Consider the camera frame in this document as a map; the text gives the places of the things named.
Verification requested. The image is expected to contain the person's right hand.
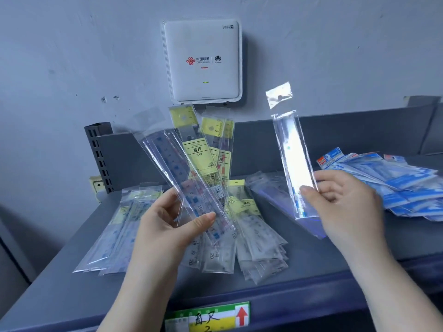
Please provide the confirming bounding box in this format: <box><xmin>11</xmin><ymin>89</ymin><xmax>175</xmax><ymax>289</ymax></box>
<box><xmin>299</xmin><ymin>169</ymin><xmax>387</xmax><ymax>252</ymax></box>

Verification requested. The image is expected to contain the person's left hand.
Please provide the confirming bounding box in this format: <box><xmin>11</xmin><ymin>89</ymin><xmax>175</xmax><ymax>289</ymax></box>
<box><xmin>133</xmin><ymin>188</ymin><xmax>217</xmax><ymax>278</ymax></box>

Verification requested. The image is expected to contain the clear sleeved ruler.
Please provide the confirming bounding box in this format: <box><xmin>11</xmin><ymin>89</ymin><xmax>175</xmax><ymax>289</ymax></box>
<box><xmin>265</xmin><ymin>82</ymin><xmax>320</xmax><ymax>221</ymax></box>

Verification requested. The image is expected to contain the clear blue-marked ruler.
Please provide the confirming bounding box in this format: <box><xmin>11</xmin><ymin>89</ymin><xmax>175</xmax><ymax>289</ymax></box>
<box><xmin>131</xmin><ymin>107</ymin><xmax>240</xmax><ymax>244</ymax></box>

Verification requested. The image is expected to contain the yellow-label ruler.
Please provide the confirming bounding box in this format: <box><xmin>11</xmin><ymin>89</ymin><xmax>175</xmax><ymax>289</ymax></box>
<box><xmin>187</xmin><ymin>117</ymin><xmax>236</xmax><ymax>270</ymax></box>
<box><xmin>168</xmin><ymin>104</ymin><xmax>241</xmax><ymax>240</ymax></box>
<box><xmin>201</xmin><ymin>107</ymin><xmax>238</xmax><ymax>274</ymax></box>

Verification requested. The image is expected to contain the person's left forearm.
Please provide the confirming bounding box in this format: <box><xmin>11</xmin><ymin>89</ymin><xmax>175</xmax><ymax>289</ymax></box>
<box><xmin>97</xmin><ymin>268</ymin><xmax>179</xmax><ymax>332</ymax></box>

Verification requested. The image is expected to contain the person's right forearm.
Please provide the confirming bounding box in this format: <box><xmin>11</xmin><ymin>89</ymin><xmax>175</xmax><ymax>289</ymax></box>
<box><xmin>335</xmin><ymin>234</ymin><xmax>443</xmax><ymax>332</ymax></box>

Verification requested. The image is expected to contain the pile of clear plastic sleeves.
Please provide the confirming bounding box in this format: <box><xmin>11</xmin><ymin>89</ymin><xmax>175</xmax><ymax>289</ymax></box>
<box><xmin>245</xmin><ymin>171</ymin><xmax>327</xmax><ymax>240</ymax></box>

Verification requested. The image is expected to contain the pile of yellow-tag sleeved rulers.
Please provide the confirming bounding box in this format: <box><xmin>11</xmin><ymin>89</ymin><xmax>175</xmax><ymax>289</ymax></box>
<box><xmin>227</xmin><ymin>180</ymin><xmax>289</xmax><ymax>285</ymax></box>

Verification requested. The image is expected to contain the pile of blue white packets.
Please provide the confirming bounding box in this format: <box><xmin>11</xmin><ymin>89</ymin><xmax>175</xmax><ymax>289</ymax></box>
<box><xmin>316</xmin><ymin>147</ymin><xmax>443</xmax><ymax>222</ymax></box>

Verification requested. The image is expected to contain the grey metal shelf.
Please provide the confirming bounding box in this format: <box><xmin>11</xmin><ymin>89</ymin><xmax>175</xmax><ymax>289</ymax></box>
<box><xmin>0</xmin><ymin>96</ymin><xmax>443</xmax><ymax>332</ymax></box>

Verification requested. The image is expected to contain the pile of blue-marked sleeved rulers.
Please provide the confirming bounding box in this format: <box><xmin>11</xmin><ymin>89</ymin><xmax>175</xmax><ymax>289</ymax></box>
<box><xmin>73</xmin><ymin>182</ymin><xmax>164</xmax><ymax>276</ymax></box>

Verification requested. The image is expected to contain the green yellow shelf label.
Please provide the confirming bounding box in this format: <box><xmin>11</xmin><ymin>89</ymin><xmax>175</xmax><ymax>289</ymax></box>
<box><xmin>165</xmin><ymin>302</ymin><xmax>251</xmax><ymax>332</ymax></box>

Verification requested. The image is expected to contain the perforated grey shelf post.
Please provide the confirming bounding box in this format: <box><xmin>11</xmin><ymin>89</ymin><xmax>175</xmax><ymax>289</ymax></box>
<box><xmin>84</xmin><ymin>122</ymin><xmax>115</xmax><ymax>194</ymax></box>

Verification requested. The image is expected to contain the white wall router box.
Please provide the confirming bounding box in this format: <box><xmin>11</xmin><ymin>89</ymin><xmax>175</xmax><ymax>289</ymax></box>
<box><xmin>161</xmin><ymin>18</ymin><xmax>243</xmax><ymax>105</ymax></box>

